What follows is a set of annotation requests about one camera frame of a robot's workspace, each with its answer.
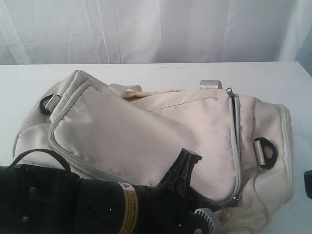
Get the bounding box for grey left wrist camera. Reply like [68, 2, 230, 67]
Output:
[181, 208, 221, 234]

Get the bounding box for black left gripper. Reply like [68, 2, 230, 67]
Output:
[136, 149, 219, 234]

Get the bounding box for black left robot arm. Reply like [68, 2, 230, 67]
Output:
[0, 149, 221, 234]

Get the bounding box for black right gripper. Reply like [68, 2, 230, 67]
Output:
[304, 170, 312, 193]

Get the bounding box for cream canvas duffel bag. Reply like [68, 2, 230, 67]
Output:
[13, 70, 293, 234]

